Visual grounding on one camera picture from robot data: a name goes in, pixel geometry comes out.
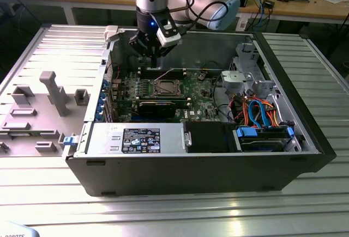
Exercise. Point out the metal locking lever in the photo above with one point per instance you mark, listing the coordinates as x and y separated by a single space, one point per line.
163 74

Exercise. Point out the silver CPU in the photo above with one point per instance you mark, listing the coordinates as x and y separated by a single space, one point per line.
166 87

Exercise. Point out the CPU socket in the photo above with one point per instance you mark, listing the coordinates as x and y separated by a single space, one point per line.
154 82

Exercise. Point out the black RAM slot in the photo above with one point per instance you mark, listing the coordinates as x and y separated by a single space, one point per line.
177 74
177 70
177 77

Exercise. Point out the pale grey case latch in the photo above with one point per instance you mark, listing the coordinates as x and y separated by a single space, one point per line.
111 32

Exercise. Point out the blue expansion card clip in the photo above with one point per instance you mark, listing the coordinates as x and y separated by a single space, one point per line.
105 84
102 95
98 117
100 106

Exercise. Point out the black graphics card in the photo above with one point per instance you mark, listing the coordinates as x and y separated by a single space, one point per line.
156 110

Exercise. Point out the green motherboard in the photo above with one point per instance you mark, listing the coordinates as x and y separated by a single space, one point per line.
203 106

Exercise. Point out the white labelled box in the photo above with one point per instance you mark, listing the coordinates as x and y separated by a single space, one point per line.
242 24

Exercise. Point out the grey power supply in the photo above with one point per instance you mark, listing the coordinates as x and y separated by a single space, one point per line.
103 139

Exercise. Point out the metal drive cage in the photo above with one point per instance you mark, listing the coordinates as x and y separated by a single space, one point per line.
245 81

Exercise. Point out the blue plastic latch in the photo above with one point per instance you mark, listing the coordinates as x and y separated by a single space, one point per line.
69 141

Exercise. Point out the grey parts rack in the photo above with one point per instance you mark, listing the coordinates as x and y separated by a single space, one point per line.
54 128

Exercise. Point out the small black adapter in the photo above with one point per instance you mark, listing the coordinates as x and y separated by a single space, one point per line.
269 3

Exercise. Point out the black PC case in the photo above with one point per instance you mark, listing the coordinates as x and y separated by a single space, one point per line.
163 174

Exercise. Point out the hard disk in blue carrier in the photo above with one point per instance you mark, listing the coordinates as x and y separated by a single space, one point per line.
261 144

